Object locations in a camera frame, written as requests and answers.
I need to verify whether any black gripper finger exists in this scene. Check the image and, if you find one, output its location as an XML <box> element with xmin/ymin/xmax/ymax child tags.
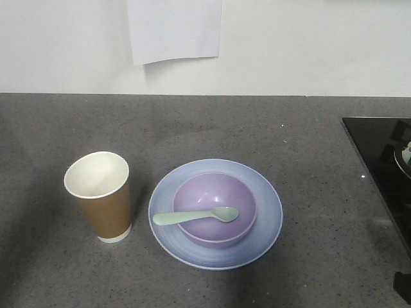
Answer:
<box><xmin>393</xmin><ymin>271</ymin><xmax>411</xmax><ymax>305</ymax></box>

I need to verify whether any pale green plastic spoon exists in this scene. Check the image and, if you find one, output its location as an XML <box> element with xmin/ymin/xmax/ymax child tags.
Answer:
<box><xmin>153</xmin><ymin>206</ymin><xmax>240</xmax><ymax>226</ymax></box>

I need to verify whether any lilac plastic bowl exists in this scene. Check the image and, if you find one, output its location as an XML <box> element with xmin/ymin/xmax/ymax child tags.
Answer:
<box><xmin>172</xmin><ymin>172</ymin><xmax>258</xmax><ymax>250</ymax></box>

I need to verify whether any brown paper cup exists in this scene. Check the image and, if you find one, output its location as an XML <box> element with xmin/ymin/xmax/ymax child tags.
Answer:
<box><xmin>64</xmin><ymin>151</ymin><xmax>132</xmax><ymax>244</ymax></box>

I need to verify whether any light blue plate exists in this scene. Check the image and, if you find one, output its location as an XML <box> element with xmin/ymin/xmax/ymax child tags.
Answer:
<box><xmin>148</xmin><ymin>158</ymin><xmax>283</xmax><ymax>270</ymax></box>

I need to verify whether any steel gas burner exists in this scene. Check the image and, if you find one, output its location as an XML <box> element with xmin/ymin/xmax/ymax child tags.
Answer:
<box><xmin>378</xmin><ymin>120</ymin><xmax>411</xmax><ymax>180</ymax></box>

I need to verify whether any black induction cooktop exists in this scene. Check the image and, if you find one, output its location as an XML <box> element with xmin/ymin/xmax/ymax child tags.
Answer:
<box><xmin>342</xmin><ymin>117</ymin><xmax>410</xmax><ymax>250</ymax></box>

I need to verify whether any white paper sheet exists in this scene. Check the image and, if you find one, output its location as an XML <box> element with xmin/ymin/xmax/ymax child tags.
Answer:
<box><xmin>126</xmin><ymin>0</ymin><xmax>222</xmax><ymax>65</ymax></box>

